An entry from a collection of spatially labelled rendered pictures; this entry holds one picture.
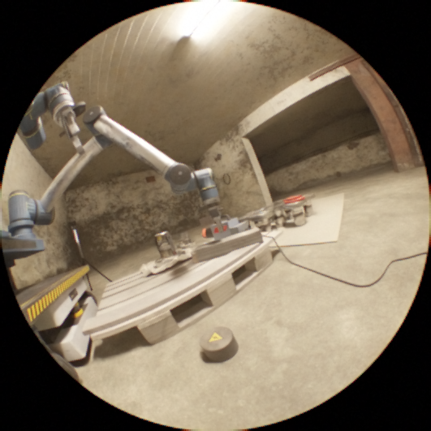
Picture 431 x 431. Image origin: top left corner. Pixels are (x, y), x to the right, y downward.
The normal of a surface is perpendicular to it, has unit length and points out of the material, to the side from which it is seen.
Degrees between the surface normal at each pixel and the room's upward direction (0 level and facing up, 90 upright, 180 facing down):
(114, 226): 90
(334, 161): 90
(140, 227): 90
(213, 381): 0
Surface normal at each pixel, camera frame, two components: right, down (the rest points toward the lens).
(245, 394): -0.32, -0.95
